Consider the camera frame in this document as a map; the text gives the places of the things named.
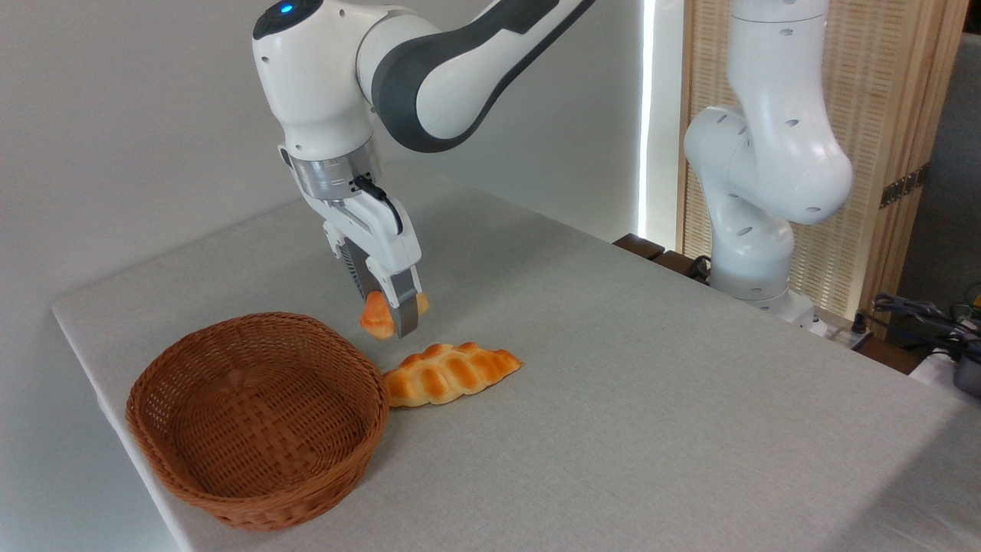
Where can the long ridged bread loaf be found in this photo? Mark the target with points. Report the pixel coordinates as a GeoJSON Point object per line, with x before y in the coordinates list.
{"type": "Point", "coordinates": [448, 376]}

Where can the black metal screen hinge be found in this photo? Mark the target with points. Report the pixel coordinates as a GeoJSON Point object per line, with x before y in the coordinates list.
{"type": "Point", "coordinates": [903, 188]}

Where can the dark brown wooden board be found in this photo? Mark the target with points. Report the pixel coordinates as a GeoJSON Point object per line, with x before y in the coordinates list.
{"type": "Point", "coordinates": [640, 245]}

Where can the light wooden folding screen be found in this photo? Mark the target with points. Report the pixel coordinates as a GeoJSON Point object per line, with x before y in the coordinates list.
{"type": "Point", "coordinates": [881, 92]}

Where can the brown wicker basket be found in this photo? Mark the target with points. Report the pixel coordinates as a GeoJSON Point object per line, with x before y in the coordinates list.
{"type": "Point", "coordinates": [230, 452]}

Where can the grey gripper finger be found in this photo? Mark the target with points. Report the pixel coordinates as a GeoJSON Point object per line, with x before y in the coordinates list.
{"type": "Point", "coordinates": [354, 268]}
{"type": "Point", "coordinates": [405, 303]}

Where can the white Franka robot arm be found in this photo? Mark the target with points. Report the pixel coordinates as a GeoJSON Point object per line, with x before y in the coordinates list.
{"type": "Point", "coordinates": [766, 153]}

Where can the grey tablecloth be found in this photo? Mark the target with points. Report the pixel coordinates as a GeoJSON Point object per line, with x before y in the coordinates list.
{"type": "Point", "coordinates": [613, 422]}

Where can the round orange bread roll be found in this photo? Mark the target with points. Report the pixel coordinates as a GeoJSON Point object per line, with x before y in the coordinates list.
{"type": "Point", "coordinates": [377, 318]}

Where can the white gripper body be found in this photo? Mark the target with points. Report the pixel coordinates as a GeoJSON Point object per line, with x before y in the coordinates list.
{"type": "Point", "coordinates": [379, 238]}

